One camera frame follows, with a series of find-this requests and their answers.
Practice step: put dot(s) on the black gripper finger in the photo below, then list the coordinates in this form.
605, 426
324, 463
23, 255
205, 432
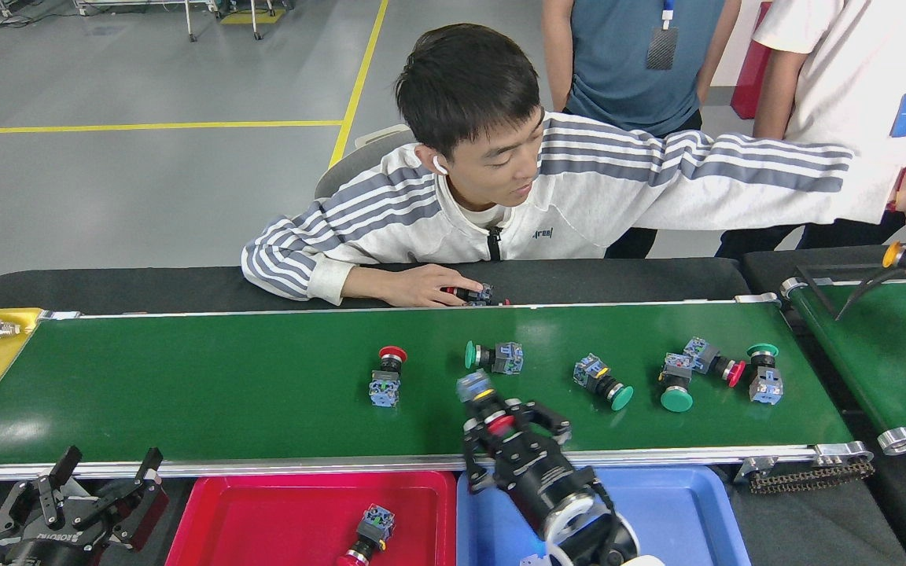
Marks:
547, 417
9, 511
146, 511
478, 464

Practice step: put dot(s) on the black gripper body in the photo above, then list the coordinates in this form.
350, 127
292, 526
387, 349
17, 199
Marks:
56, 544
547, 479

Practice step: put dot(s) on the white circuit breaker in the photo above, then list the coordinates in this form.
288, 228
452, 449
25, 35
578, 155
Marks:
533, 560

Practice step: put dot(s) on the person's left forearm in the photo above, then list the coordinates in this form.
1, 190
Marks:
722, 47

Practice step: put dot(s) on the person's right forearm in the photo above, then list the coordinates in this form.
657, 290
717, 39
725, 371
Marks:
555, 55
775, 94

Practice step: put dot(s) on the red plastic tray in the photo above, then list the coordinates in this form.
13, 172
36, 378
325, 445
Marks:
264, 527

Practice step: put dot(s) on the blue plastic tray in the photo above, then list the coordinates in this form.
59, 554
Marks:
681, 519

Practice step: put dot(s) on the long green conveyor belt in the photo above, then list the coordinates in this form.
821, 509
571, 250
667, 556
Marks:
225, 377

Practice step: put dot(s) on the seated person's right hand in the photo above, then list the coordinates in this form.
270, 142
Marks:
429, 284

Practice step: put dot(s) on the seated person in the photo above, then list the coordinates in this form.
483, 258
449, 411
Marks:
594, 196

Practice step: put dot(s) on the white earbud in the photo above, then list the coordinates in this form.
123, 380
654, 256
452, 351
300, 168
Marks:
440, 165

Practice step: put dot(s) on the standing person with black badge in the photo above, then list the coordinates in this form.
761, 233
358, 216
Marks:
618, 71

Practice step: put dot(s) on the black badge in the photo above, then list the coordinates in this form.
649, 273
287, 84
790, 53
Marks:
661, 49

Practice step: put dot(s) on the red cabinet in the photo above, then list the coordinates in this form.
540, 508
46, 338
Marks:
750, 79

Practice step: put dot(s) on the standing person with blue badge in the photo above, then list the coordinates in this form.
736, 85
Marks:
854, 79

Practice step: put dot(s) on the white wheeled stand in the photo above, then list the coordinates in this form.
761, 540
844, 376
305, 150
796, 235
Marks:
189, 23

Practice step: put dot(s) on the green conveyor with black frame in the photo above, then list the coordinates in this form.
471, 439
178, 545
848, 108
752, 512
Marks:
885, 377

